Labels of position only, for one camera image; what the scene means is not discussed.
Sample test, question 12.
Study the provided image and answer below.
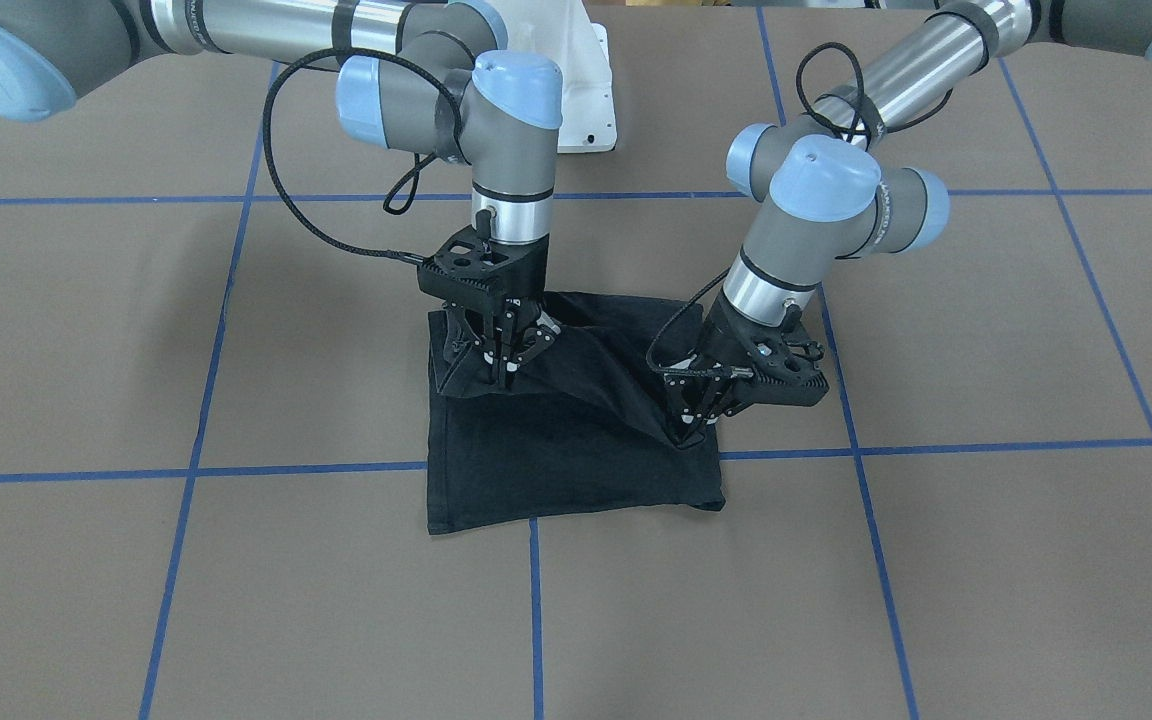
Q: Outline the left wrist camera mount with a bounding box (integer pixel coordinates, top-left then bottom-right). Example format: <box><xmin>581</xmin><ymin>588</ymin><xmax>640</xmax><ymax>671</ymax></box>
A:
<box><xmin>723</xmin><ymin>336</ymin><xmax>829</xmax><ymax>416</ymax></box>

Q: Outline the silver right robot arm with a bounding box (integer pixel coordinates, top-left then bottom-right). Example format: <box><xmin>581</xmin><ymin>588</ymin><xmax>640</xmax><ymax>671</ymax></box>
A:
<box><xmin>0</xmin><ymin>1</ymin><xmax>563</xmax><ymax>392</ymax></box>

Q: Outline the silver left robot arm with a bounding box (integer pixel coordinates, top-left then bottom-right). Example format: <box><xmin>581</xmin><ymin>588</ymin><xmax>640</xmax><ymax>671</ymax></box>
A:
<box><xmin>652</xmin><ymin>1</ymin><xmax>1152</xmax><ymax>441</ymax></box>

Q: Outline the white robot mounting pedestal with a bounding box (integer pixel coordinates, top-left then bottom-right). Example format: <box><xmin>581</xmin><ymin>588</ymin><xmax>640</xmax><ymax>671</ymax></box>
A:
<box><xmin>521</xmin><ymin>1</ymin><xmax>620</xmax><ymax>156</ymax></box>

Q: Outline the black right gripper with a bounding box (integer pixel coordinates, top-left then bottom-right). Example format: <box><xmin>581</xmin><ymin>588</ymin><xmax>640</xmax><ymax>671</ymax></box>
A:
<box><xmin>442</xmin><ymin>240</ymin><xmax>562</xmax><ymax>391</ymax></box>

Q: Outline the brown table mat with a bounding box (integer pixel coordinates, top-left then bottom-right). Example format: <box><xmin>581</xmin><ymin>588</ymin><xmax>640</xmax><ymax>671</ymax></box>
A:
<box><xmin>0</xmin><ymin>44</ymin><xmax>1152</xmax><ymax>719</ymax></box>

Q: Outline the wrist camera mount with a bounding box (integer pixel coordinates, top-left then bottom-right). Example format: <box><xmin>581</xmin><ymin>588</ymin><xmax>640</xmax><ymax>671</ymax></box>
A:
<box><xmin>723</xmin><ymin>336</ymin><xmax>829</xmax><ymax>416</ymax></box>
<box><xmin>417</xmin><ymin>225</ymin><xmax>550</xmax><ymax>314</ymax></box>

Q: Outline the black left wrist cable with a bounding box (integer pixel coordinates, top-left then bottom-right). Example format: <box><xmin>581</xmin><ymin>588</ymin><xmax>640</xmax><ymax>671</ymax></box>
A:
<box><xmin>646</xmin><ymin>41</ymin><xmax>887</xmax><ymax>377</ymax></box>

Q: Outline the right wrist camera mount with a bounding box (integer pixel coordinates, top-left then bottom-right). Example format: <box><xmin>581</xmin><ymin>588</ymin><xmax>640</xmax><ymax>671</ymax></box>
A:
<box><xmin>417</xmin><ymin>225</ymin><xmax>550</xmax><ymax>314</ymax></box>

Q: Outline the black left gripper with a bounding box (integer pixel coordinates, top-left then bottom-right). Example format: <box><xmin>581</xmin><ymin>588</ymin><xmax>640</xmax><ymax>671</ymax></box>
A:
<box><xmin>664</xmin><ymin>296</ymin><xmax>787</xmax><ymax>448</ymax></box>

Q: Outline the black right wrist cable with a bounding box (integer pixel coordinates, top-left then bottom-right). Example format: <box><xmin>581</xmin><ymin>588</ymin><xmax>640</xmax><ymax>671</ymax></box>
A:
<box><xmin>262</xmin><ymin>48</ymin><xmax>467</xmax><ymax>267</ymax></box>

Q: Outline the black graphic t-shirt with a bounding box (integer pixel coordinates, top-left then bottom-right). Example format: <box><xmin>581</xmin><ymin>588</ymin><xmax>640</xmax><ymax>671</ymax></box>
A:
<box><xmin>426</xmin><ymin>291</ymin><xmax>723</xmax><ymax>536</ymax></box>

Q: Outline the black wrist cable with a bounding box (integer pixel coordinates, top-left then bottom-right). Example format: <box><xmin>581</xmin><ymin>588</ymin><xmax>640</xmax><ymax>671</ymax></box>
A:
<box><xmin>646</xmin><ymin>41</ymin><xmax>887</xmax><ymax>377</ymax></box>
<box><xmin>262</xmin><ymin>48</ymin><xmax>467</xmax><ymax>267</ymax></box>

